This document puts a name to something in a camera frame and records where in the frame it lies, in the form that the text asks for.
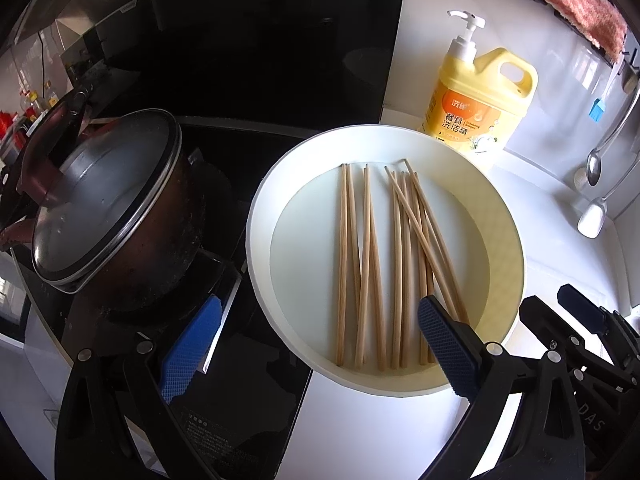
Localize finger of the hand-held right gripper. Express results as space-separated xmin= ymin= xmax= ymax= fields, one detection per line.
xmin=519 ymin=296 xmax=627 ymax=397
xmin=556 ymin=283 xmax=640 ymax=387

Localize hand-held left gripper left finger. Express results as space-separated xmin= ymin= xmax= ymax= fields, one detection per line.
xmin=54 ymin=296 xmax=224 ymax=480

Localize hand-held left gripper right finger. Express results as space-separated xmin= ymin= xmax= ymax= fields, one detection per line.
xmin=417 ymin=295 xmax=588 ymax=480

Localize group of wooden chopsticks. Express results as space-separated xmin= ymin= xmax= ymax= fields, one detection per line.
xmin=335 ymin=159 xmax=471 ymax=372

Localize white round bowl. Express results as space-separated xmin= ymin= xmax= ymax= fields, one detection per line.
xmin=245 ymin=124 xmax=527 ymax=398

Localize black glass cooktop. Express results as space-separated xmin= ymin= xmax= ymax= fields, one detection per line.
xmin=10 ymin=125 xmax=386 ymax=480

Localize steel spatula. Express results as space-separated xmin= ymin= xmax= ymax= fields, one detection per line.
xmin=577 ymin=160 xmax=640 ymax=239

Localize brown cooking pot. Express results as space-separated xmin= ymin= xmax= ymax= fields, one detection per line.
xmin=0 ymin=87 xmax=208 ymax=313

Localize steel ladle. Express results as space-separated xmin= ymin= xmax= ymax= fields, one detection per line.
xmin=585 ymin=72 xmax=640 ymax=187

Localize glass pot lid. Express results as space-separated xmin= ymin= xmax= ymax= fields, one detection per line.
xmin=30 ymin=108 xmax=182 ymax=288

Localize blue silicone brush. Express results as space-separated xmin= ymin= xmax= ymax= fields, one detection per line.
xmin=590 ymin=67 xmax=621 ymax=123

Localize yellow dish soap pump bottle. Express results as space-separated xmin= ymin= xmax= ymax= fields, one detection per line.
xmin=419 ymin=10 xmax=539 ymax=158

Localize cluster of condiment bottles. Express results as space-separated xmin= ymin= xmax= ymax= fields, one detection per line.
xmin=0 ymin=77 xmax=63 ymax=166

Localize pink striped dishcloth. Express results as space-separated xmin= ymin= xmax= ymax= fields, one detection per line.
xmin=520 ymin=0 xmax=628 ymax=61

